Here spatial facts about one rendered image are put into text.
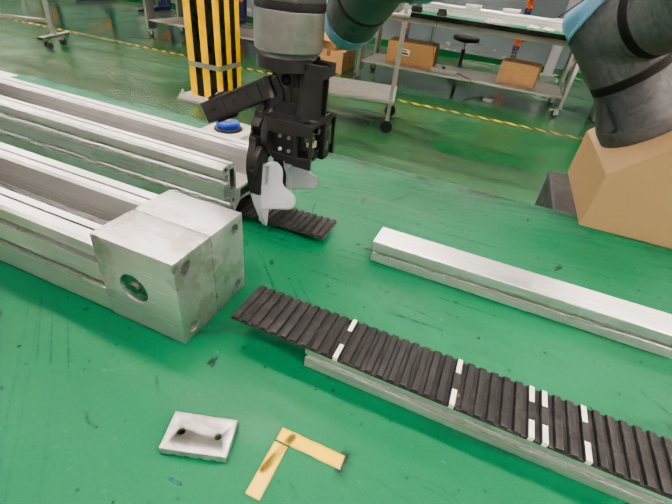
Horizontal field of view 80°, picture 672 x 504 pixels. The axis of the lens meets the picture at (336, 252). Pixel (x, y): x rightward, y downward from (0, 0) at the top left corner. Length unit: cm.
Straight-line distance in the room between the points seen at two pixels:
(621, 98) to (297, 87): 52
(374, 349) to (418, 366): 4
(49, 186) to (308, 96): 32
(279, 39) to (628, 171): 54
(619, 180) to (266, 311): 57
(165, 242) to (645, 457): 41
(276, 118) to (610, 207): 53
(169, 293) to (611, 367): 44
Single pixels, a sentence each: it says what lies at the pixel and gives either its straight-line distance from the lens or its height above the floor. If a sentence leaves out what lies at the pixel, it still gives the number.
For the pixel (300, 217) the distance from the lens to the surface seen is 57.
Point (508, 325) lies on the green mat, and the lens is 49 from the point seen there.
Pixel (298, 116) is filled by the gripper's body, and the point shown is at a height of 94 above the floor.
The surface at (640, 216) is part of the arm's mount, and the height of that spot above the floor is 82.
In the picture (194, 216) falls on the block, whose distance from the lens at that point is 41.
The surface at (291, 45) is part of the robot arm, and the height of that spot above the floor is 101.
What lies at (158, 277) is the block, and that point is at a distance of 37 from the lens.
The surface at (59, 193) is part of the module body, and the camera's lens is 56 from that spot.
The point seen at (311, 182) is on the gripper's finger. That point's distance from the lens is 57.
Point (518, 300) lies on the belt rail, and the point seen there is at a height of 79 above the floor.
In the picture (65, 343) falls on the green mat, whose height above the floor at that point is 78.
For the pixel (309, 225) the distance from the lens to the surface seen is 55.
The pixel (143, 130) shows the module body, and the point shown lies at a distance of 71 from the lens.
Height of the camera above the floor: 108
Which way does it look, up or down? 35 degrees down
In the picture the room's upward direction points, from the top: 7 degrees clockwise
